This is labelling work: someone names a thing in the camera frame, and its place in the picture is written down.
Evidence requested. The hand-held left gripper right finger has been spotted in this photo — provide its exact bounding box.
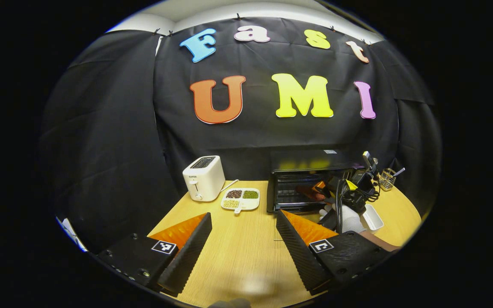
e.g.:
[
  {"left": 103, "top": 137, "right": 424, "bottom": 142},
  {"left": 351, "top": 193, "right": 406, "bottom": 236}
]
[{"left": 276, "top": 210, "right": 395, "bottom": 296}]

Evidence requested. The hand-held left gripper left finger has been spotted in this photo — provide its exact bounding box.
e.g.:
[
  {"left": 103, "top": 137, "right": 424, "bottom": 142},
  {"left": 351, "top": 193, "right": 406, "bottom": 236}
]
[{"left": 96, "top": 212, "right": 213, "bottom": 296}]

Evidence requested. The brown meat piece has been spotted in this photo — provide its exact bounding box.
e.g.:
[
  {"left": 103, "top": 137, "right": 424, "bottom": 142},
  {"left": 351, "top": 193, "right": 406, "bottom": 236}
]
[{"left": 296, "top": 185, "right": 326, "bottom": 201}]

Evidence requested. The black electric oven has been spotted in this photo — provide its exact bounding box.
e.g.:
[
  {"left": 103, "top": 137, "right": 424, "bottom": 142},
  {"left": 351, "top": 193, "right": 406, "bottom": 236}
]
[{"left": 266, "top": 149, "right": 369, "bottom": 241}]

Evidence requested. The white rectangular tray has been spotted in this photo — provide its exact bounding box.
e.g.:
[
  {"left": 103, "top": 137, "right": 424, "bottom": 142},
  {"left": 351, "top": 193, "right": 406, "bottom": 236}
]
[{"left": 360, "top": 204, "right": 385, "bottom": 234}]

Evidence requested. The white toaster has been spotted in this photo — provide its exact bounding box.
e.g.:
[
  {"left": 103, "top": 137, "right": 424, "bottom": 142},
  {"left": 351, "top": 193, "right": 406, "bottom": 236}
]
[{"left": 182, "top": 155, "right": 226, "bottom": 202}]

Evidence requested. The white divided bean dish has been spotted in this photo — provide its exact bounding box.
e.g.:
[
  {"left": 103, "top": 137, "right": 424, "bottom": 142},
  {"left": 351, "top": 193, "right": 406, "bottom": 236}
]
[{"left": 221, "top": 187, "right": 261, "bottom": 214}]

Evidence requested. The black backdrop cloth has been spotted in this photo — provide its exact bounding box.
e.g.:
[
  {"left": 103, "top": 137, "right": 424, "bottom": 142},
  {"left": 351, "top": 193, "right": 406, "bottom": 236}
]
[{"left": 39, "top": 17, "right": 442, "bottom": 253}]

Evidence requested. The wire mesh utensil holder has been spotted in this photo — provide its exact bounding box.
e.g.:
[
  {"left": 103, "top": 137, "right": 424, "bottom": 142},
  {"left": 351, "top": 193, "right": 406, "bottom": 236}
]
[{"left": 378, "top": 168, "right": 397, "bottom": 191}]

